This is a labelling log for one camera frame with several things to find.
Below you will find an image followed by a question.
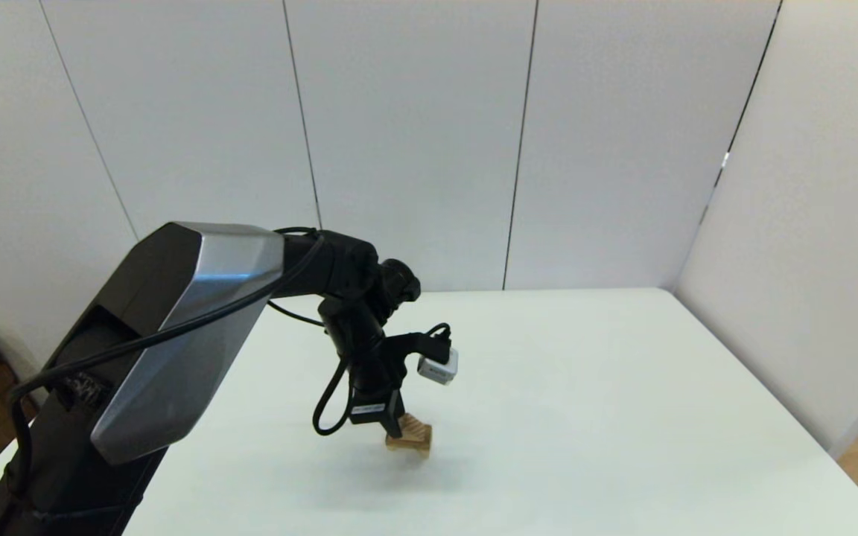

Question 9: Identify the triangular wooden building block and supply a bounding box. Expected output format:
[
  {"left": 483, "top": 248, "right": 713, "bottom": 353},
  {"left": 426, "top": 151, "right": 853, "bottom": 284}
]
[{"left": 398, "top": 413, "right": 433, "bottom": 446}]

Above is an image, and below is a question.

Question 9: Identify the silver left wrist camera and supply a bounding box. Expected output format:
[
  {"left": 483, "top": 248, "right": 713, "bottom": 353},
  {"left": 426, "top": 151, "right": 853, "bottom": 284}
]
[{"left": 417, "top": 347, "right": 460, "bottom": 386}]

